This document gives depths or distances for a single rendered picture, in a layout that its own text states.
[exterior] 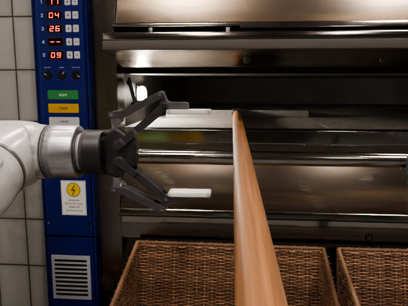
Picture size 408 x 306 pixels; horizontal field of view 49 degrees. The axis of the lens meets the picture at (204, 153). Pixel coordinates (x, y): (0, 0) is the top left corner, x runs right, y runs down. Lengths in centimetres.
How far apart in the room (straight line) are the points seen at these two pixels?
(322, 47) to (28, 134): 71
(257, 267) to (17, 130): 56
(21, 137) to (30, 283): 87
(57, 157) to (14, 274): 87
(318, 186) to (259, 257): 104
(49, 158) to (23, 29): 73
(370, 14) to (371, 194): 49
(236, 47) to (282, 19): 19
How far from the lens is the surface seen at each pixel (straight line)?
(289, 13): 128
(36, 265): 154
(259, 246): 32
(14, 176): 71
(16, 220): 151
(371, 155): 95
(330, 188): 134
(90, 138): 74
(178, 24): 120
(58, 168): 76
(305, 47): 114
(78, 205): 138
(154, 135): 131
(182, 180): 133
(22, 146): 75
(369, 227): 139
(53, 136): 76
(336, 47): 115
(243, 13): 128
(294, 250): 133
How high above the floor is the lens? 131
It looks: 9 degrees down
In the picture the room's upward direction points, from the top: straight up
